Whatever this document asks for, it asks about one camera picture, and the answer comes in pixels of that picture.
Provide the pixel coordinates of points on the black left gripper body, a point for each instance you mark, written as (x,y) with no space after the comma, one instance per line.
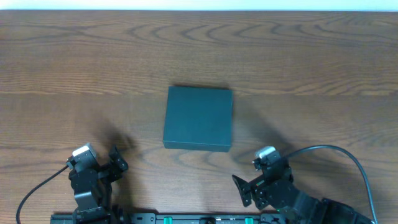
(101,173)

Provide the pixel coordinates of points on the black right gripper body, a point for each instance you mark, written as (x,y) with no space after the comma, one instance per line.
(258,189)

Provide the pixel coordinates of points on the dark green gift box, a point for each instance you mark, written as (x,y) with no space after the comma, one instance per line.
(199,119)

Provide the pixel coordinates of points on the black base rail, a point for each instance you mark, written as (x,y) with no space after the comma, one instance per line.
(151,218)

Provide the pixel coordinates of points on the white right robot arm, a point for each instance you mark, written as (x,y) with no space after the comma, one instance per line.
(311,210)

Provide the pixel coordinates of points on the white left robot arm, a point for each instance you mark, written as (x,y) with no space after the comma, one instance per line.
(114,212)

